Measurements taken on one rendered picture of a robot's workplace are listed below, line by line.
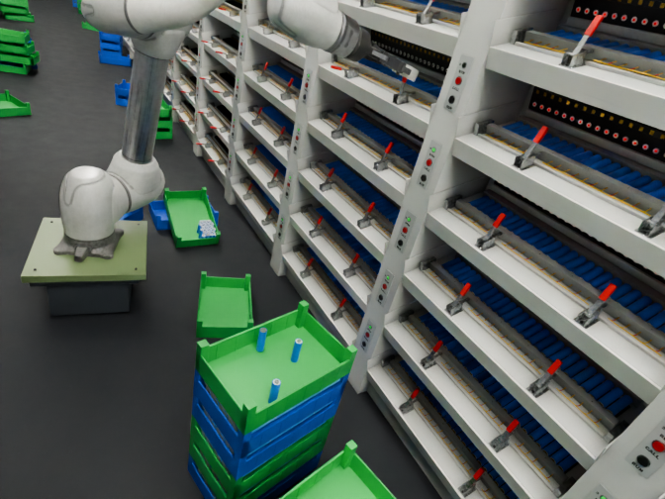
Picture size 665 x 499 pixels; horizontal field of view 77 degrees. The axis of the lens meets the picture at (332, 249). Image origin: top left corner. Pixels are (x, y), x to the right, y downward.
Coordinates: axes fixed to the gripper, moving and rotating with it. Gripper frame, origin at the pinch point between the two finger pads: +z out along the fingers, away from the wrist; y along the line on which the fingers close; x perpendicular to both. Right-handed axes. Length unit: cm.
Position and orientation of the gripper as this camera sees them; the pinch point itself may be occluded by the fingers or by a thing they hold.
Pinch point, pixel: (405, 70)
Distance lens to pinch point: 124.8
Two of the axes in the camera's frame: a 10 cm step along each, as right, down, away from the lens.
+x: 4.1, -8.3, -3.7
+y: 4.9, 5.4, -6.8
